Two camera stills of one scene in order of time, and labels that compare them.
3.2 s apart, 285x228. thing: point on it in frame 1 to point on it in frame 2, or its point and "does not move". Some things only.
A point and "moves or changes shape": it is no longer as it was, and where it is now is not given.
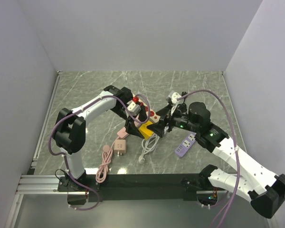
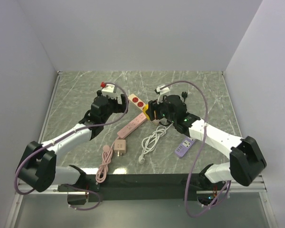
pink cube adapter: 120,147 does not move
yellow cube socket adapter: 145,131 moves or changes shape
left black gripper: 131,129 to 120,108
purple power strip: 188,141 does not move
